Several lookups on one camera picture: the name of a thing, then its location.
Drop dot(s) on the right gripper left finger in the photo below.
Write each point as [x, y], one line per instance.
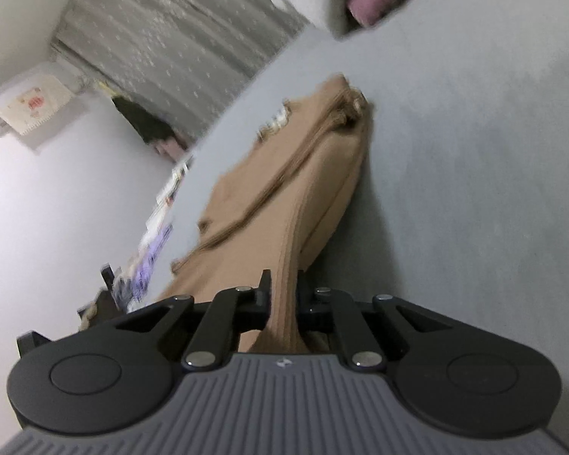
[233, 312]

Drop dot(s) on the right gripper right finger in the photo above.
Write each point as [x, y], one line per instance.
[339, 318]

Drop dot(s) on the tan knit sweater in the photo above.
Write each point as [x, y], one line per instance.
[278, 207]

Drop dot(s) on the lilac garment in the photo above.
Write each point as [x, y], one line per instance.
[132, 281]

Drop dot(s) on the pink hanging garment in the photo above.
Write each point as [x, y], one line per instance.
[171, 148]

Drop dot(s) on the dark hanging garment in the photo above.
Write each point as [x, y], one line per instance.
[149, 127]

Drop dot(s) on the grey star curtain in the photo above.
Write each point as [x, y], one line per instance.
[184, 61]

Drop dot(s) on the white wall air conditioner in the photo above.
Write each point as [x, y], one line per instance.
[29, 103]

